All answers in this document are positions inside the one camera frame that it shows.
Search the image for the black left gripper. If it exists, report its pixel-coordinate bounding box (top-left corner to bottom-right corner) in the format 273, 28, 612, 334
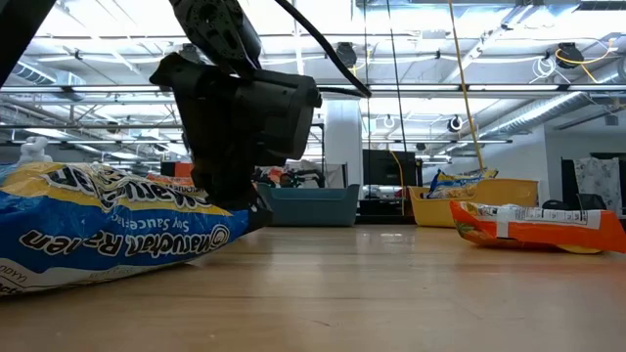
149, 51, 324, 234

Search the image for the orange chicken ramen pack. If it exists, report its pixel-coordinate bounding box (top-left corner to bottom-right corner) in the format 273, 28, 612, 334
448, 198, 626, 255
145, 172, 209, 198

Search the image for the orange partition panel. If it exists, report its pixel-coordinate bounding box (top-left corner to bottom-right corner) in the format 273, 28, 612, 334
160, 161, 196, 178

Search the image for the teal plastic bin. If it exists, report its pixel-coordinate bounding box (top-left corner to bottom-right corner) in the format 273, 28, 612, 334
256, 183, 362, 228

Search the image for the white building column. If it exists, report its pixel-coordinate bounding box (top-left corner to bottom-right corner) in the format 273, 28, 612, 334
322, 100, 364, 188

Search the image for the black monitor screen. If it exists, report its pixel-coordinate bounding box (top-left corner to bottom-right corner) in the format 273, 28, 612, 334
362, 149, 419, 188

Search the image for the yellow plastic bin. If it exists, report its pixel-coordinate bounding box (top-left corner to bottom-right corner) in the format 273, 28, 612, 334
408, 178, 540, 229

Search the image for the long linear light bar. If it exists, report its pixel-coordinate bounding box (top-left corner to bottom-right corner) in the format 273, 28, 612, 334
0, 82, 626, 95

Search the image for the black partition board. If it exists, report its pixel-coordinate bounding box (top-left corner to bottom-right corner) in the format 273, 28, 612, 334
560, 152, 626, 219

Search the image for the black chair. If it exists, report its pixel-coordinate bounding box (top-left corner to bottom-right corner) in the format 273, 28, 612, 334
541, 193, 607, 212

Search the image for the white patterned cloth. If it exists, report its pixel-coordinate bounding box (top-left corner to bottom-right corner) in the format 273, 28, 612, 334
572, 155, 622, 216

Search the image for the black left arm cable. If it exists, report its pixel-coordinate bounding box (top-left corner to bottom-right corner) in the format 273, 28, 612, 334
272, 0, 373, 99

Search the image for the silver air duct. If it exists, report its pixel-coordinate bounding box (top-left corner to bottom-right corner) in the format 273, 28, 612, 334
9, 51, 87, 103
478, 61, 626, 141

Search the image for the black hanging cable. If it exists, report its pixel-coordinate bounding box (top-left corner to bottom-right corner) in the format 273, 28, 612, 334
385, 0, 410, 154

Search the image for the yellow hanging cable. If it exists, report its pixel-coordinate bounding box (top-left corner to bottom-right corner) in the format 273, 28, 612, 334
447, 0, 489, 172

